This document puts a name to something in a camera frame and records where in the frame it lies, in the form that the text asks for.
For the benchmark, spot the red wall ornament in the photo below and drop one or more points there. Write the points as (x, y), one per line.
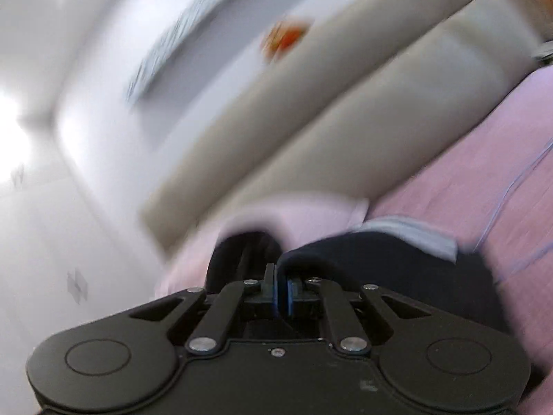
(286, 39)

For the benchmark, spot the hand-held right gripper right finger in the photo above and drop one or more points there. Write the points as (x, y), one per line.
(291, 298)

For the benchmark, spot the purple quilted bedspread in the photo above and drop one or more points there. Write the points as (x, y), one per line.
(432, 181)

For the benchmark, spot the navy blue sweater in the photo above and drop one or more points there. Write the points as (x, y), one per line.
(389, 268)

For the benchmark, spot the framed wall picture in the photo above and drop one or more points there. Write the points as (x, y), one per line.
(190, 30)

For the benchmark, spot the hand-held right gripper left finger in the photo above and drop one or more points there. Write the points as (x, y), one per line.
(273, 294)

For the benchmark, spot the beige padded headboard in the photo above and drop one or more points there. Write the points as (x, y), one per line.
(345, 108)

